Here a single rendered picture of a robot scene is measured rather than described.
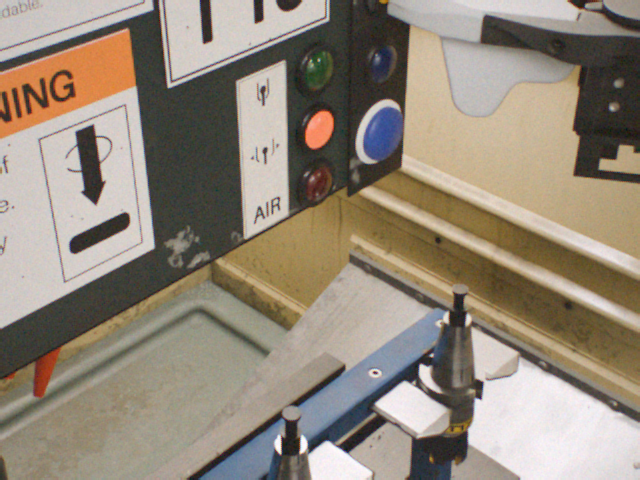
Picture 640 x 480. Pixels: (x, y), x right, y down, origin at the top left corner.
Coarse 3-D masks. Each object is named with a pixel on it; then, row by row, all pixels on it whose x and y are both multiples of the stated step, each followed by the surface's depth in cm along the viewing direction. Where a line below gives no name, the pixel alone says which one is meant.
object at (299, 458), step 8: (280, 440) 85; (304, 440) 85; (280, 448) 85; (304, 448) 85; (272, 456) 86; (280, 456) 84; (288, 456) 84; (296, 456) 84; (304, 456) 85; (272, 464) 86; (280, 464) 85; (288, 464) 84; (296, 464) 84; (304, 464) 85; (272, 472) 86; (280, 472) 85; (288, 472) 85; (296, 472) 85; (304, 472) 85
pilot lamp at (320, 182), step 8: (320, 168) 54; (328, 168) 54; (312, 176) 53; (320, 176) 54; (328, 176) 54; (312, 184) 54; (320, 184) 54; (328, 184) 54; (312, 192) 54; (320, 192) 54; (328, 192) 55; (312, 200) 54
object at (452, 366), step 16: (448, 320) 98; (448, 336) 98; (464, 336) 98; (448, 352) 98; (464, 352) 98; (432, 368) 101; (448, 368) 99; (464, 368) 99; (448, 384) 100; (464, 384) 100
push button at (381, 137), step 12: (384, 108) 56; (372, 120) 55; (384, 120) 55; (396, 120) 56; (372, 132) 55; (384, 132) 56; (396, 132) 57; (372, 144) 55; (384, 144) 56; (396, 144) 57; (372, 156) 56; (384, 156) 57
